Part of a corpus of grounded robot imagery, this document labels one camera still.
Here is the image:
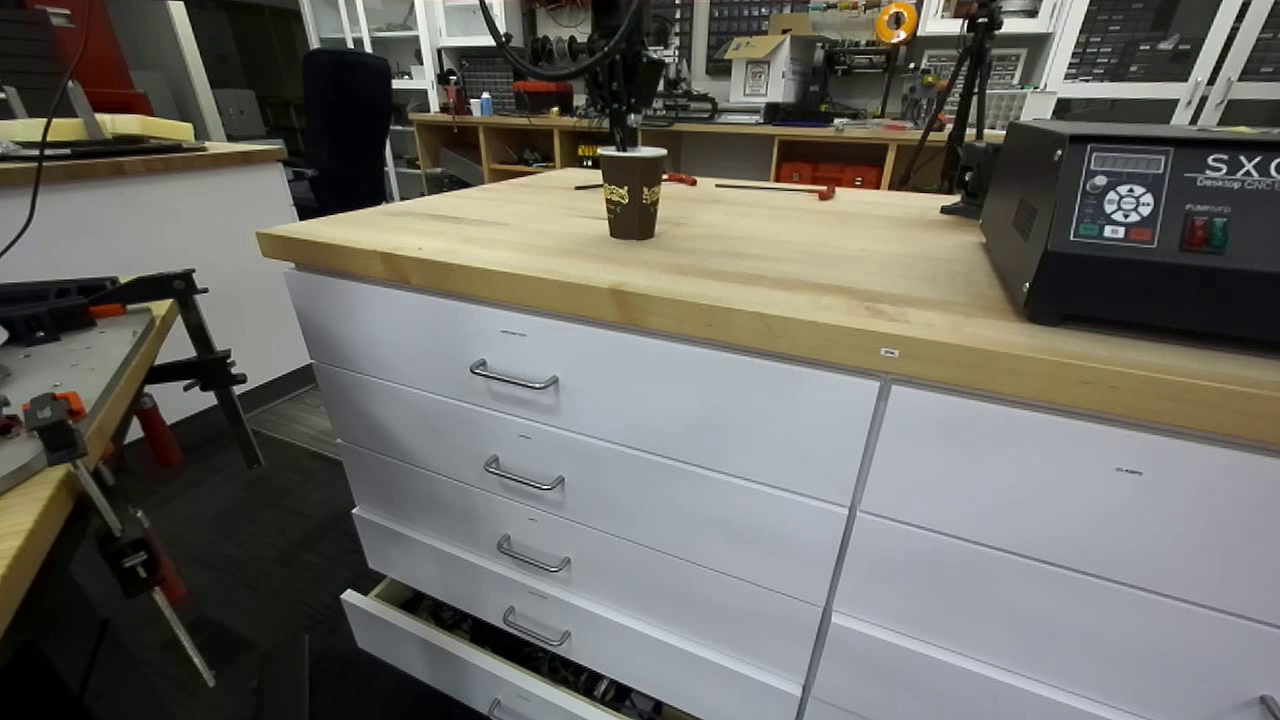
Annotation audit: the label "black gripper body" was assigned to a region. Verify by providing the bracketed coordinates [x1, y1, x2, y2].
[585, 37, 662, 122]

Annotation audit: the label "brown paper cup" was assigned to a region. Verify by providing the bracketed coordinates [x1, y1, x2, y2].
[591, 140, 672, 244]

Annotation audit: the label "wooden shelf unit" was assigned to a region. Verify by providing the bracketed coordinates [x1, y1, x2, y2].
[403, 110, 1013, 192]

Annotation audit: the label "small cardboard house box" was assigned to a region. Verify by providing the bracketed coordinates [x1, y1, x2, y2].
[718, 29, 800, 111]

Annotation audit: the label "red storage bins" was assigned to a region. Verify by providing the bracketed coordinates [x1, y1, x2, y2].
[772, 158, 886, 192]

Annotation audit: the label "black office chair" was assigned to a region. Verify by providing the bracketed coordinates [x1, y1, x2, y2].
[288, 43, 401, 226]

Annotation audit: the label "yellow tape roll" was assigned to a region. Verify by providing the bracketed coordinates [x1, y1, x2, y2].
[868, 0, 922, 49]

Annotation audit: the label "white drawer cabinet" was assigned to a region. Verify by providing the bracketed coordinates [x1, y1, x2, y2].
[280, 261, 1280, 720]

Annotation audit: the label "black folding stand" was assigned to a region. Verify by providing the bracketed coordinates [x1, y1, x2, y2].
[0, 266, 267, 474]

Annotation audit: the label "white counter wood top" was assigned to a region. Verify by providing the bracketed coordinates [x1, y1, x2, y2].
[0, 110, 320, 447]

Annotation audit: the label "black control box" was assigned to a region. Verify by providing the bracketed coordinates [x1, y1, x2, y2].
[978, 116, 1280, 353]

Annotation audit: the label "white open drawer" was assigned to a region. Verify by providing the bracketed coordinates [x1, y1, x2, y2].
[334, 577, 694, 720]

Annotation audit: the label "wooden side workbench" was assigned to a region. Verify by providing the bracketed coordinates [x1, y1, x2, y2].
[0, 298, 185, 642]

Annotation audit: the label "orange black bar clamp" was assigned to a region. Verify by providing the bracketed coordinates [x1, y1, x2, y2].
[16, 387, 220, 694]

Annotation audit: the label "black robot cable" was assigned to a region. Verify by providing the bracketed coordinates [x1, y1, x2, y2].
[477, 0, 630, 90]

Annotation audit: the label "red handled bar clamp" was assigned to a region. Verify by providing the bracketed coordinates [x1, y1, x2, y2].
[706, 173, 843, 206]

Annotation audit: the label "silver drawer handle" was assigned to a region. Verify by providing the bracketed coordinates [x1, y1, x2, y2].
[464, 358, 563, 402]
[491, 534, 581, 585]
[500, 606, 581, 654]
[479, 454, 571, 506]

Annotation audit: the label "black camera tripod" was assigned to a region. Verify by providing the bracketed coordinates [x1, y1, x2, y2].
[893, 0, 1013, 226]

